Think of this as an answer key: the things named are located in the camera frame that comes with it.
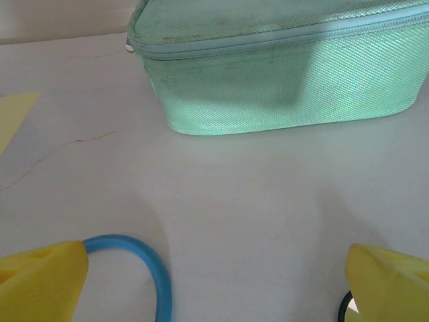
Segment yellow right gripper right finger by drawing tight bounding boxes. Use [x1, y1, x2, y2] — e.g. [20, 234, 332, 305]
[345, 243, 429, 322]

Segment blue tube stethoscope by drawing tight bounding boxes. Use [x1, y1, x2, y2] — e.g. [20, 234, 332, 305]
[82, 233, 361, 322]

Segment mint green zip pouch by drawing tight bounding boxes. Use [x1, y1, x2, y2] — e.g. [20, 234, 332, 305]
[125, 0, 429, 137]

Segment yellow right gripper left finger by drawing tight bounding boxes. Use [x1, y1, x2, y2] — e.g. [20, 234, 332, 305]
[0, 240, 90, 322]

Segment yellow square paper sheet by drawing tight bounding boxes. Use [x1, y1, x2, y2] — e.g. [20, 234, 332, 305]
[0, 91, 42, 158]

